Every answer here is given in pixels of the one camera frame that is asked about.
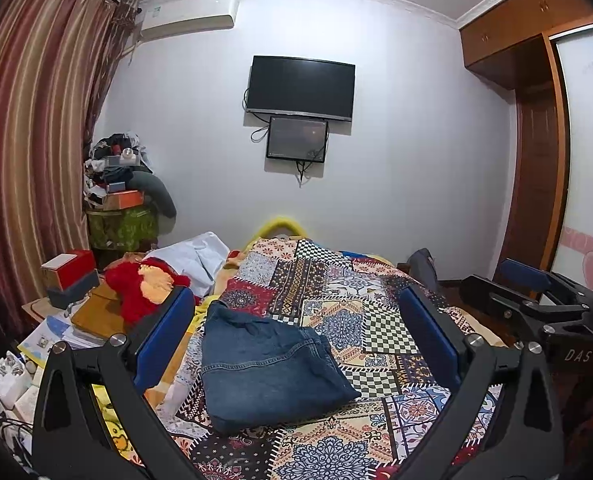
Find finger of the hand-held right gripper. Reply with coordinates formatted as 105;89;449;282
497;258;593;307
459;274;585;323

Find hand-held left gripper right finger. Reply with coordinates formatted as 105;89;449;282
398;285;565;480

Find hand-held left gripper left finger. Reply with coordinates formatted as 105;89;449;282
32;285;202;480

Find blue denim jacket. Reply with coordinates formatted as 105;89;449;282
200;301;360;435

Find red plush toy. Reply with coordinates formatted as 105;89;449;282
104;257;194;323

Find tan book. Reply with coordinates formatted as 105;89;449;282
71;282;127;338

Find patchwork printed blanket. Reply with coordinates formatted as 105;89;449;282
156;237;507;480

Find grey backpack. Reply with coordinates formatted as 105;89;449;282
407;248;440;291

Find white cloth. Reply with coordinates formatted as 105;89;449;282
144;231;230;296

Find yellow printed cloth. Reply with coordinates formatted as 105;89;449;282
91;382;144;466

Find grey box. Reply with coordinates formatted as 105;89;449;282
46;270;100;308

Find red and white box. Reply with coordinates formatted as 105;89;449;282
41;249;97;291

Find pile of papers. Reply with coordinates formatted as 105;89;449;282
17;315;107;366

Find green patterned storage box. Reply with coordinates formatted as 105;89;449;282
87;205;160;251

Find orange shoe box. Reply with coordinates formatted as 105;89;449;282
101;190;144;211

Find white medicine boxes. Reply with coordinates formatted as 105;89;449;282
0;352;42;411

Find pile of clutter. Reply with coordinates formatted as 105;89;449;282
84;132;152;201

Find striped brown curtain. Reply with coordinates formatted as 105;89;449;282
0;0;140;331

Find wooden overhead cabinet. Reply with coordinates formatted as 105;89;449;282
459;0;593;91

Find white air conditioner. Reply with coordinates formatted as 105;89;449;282
137;0;240;42

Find yellow bed rail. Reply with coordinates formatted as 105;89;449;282
249;216;310;243

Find small black wall monitor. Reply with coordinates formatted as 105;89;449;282
266;116;329;163

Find large black wall television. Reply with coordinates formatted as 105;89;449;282
245;55;356;123

